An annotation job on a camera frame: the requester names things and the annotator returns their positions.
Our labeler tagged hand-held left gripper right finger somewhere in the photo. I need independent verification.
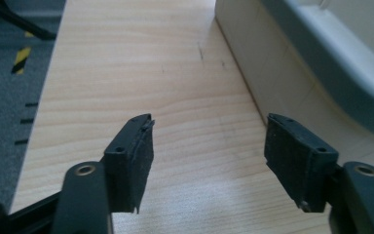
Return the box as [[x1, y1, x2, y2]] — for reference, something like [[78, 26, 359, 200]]
[[263, 112, 340, 214]]

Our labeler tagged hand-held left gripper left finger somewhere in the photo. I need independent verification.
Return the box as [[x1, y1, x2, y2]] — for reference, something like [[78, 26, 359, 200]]
[[102, 113, 156, 215]]

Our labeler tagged grey plastic tray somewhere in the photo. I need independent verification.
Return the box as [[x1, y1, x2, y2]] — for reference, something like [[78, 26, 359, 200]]
[[260, 0, 374, 143]]

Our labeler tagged black metal stand leg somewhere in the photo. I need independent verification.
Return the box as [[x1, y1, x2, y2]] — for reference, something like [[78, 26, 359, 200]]
[[0, 0, 58, 42]]

